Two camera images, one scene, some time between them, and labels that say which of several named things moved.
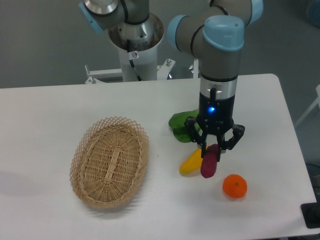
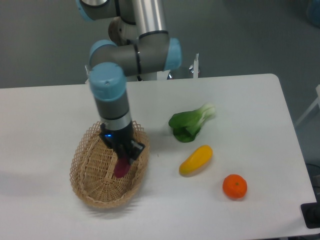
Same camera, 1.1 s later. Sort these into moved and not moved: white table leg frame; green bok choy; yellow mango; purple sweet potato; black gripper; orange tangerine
Moved: black gripper; purple sweet potato
Not moved: white table leg frame; yellow mango; orange tangerine; green bok choy
